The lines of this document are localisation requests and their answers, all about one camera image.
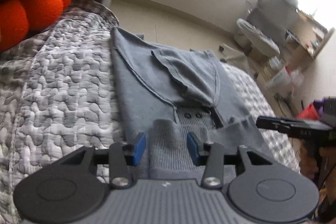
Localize grey knit sweater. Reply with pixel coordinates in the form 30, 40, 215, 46
110, 27, 265, 180

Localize grey office chair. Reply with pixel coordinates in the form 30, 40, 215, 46
219, 0, 300, 62

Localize wooden desk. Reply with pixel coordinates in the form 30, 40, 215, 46
286, 7, 336, 60

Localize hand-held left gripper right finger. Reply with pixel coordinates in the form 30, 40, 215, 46
186, 132, 274, 188

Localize grey quilted blanket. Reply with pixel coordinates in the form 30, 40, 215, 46
0, 0, 301, 224

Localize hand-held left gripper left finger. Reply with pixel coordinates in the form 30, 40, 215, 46
60, 132, 147, 189

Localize clear plastic bags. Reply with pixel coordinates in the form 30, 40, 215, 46
266, 59, 305, 90

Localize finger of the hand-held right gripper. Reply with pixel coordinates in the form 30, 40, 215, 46
256, 116, 290, 134

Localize orange bag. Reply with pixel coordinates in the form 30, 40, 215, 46
298, 103, 320, 120

